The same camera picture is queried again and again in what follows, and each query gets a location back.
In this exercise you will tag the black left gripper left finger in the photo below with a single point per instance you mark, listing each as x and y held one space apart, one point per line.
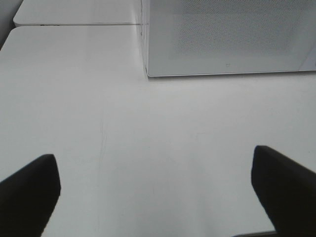
28 198

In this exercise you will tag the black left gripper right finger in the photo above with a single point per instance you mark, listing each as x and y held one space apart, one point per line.
286 191

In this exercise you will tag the white microwave oven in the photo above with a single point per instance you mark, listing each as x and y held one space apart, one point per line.
144 37

